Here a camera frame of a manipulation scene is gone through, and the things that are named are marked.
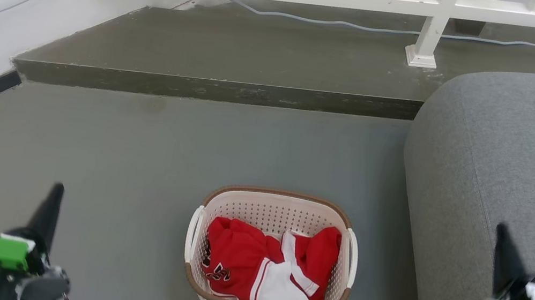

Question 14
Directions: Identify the white laundry basket brown rim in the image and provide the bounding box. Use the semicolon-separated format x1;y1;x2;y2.
176;176;368;300

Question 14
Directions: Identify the red sports jersey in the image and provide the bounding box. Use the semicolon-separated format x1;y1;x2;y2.
196;206;345;300

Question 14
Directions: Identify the white shorts red trim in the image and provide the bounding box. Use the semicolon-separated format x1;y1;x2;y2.
249;225;329;300

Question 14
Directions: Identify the light blue floor cable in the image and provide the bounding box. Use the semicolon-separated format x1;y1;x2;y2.
210;0;535;62

